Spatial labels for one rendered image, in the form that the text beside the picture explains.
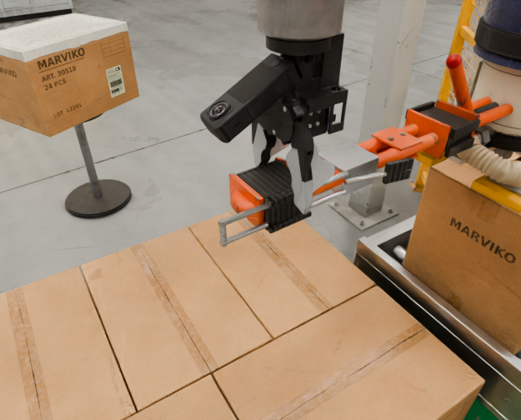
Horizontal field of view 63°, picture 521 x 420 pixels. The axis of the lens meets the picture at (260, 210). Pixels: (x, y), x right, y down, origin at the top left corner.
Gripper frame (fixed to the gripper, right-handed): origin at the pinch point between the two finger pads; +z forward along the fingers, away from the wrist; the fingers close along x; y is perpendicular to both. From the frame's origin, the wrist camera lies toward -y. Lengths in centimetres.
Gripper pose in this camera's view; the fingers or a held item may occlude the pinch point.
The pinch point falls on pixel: (278, 192)
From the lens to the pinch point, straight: 57.1
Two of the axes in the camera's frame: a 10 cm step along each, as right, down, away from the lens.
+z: 0.0, 8.0, 6.0
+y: 8.4, -3.3, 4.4
